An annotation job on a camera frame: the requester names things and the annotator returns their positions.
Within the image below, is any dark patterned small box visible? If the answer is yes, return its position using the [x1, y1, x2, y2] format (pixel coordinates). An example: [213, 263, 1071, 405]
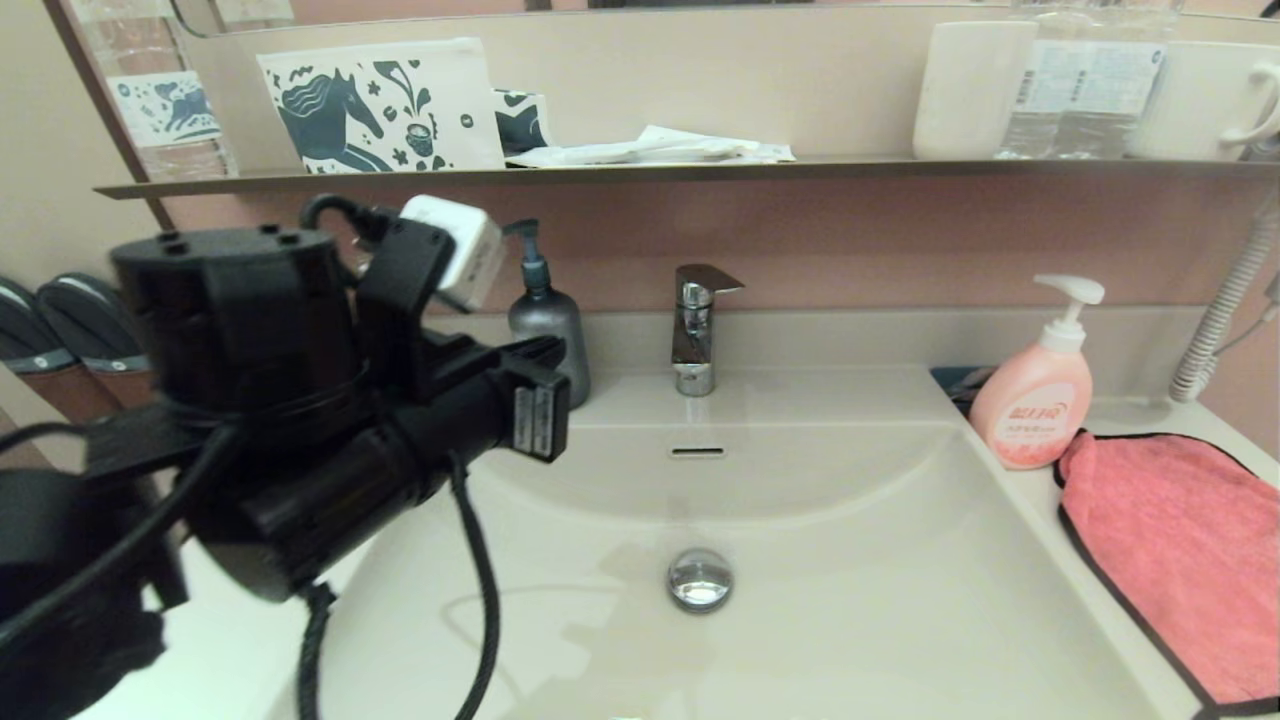
[492, 88, 552, 156]

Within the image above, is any white cup without handle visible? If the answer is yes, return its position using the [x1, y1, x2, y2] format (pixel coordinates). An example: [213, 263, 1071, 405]
[912, 20, 1038, 159]

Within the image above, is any white mug with handle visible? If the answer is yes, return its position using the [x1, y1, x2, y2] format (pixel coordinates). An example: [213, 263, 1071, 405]
[1125, 40, 1280, 161]

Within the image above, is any white horse print pouch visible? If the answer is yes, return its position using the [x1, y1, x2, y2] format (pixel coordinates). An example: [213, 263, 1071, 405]
[257, 37, 507, 174]

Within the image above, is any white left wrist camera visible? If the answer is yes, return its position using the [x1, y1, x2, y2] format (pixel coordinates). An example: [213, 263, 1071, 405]
[398, 194, 507, 313]

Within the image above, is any white plastic toiletry packet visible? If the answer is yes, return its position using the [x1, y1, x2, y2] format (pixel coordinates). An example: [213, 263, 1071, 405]
[506, 140, 747, 167]
[638, 124, 797, 162]

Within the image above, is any pink cloth black trim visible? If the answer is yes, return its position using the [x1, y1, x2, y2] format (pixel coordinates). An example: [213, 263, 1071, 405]
[1052, 430, 1280, 719]

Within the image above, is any pink pump hand soap bottle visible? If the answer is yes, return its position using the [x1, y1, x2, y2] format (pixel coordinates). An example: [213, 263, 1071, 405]
[968, 273, 1106, 471]

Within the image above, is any grey pump soap bottle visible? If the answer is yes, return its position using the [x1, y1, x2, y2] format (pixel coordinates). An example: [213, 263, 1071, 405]
[503, 218, 592, 409]

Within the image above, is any clear labelled water bottle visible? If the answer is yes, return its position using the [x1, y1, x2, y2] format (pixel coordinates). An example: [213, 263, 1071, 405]
[1055, 0, 1183, 159]
[995, 0, 1086, 159]

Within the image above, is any brown wall shelf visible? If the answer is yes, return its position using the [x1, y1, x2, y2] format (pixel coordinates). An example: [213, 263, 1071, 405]
[92, 155, 1280, 199]

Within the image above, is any chrome faucet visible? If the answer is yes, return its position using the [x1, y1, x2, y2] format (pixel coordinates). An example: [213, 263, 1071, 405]
[671, 264, 746, 398]

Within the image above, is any dark grey slipper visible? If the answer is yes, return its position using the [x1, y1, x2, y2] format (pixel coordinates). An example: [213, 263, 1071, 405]
[38, 273, 151, 371]
[0, 277, 81, 373]

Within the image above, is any white coiled cord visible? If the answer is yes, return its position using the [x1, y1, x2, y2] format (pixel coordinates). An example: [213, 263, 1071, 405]
[1168, 210, 1280, 403]

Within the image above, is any dark blue flat item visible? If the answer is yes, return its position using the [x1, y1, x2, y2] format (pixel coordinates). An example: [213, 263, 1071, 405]
[930, 366, 999, 413]

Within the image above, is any beige sink basin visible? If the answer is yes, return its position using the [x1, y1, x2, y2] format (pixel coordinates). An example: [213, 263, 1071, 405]
[270, 420, 1161, 720]

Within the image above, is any chrome drain stopper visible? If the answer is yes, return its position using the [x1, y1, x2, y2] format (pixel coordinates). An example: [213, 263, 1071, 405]
[667, 546, 735, 613]

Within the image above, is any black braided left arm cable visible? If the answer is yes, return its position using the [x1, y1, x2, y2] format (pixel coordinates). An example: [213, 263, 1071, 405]
[298, 583, 337, 720]

